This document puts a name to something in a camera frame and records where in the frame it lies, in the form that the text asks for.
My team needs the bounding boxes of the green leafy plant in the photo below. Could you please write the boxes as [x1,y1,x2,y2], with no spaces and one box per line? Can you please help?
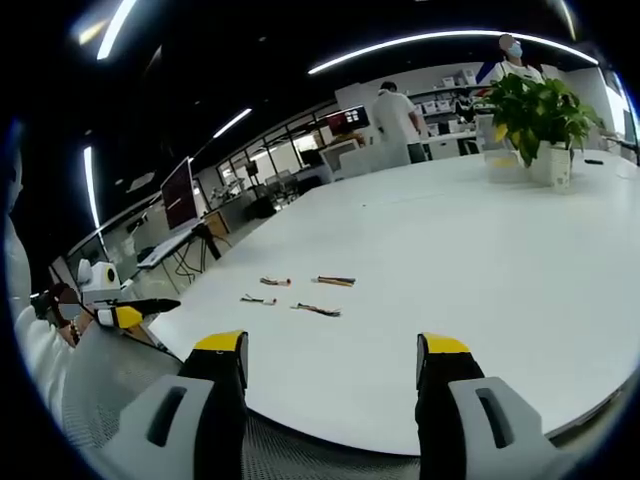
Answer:
[478,72,607,169]

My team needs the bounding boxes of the clear plastic box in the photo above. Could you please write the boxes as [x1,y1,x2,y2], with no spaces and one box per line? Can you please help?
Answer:
[473,113,534,184]

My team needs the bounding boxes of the desk with black legs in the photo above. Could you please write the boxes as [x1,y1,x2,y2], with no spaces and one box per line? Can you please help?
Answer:
[136,221,224,296]

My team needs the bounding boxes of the long curved ceiling light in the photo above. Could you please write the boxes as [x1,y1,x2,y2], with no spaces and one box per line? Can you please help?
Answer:
[306,29,600,77]

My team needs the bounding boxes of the white plant pot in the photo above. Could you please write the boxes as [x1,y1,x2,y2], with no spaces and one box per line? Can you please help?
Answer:
[528,141,574,189]

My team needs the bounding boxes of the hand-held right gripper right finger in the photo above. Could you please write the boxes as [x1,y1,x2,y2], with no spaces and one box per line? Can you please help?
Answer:
[414,332,569,480]

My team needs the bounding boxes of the computer monitor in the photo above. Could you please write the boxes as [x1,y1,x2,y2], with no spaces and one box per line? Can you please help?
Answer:
[159,156,200,232]

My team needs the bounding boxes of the wall screen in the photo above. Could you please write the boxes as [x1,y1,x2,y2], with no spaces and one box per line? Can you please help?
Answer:
[324,104,372,132]

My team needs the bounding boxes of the shelf of white boxes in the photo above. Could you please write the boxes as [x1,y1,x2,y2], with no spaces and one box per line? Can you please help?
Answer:
[405,68,496,137]

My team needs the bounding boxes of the long JST connector wire harness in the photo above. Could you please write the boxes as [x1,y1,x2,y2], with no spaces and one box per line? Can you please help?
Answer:
[290,301,343,318]
[310,274,358,289]

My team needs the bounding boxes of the white counter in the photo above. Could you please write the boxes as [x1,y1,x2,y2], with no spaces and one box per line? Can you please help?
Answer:
[318,138,384,182]

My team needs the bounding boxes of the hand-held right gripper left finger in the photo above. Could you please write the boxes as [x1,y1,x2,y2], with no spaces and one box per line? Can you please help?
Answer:
[102,329,250,480]

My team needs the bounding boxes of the ceiling light strip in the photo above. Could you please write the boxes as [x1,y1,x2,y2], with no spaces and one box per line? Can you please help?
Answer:
[82,145,102,230]
[211,107,254,141]
[96,0,140,62]

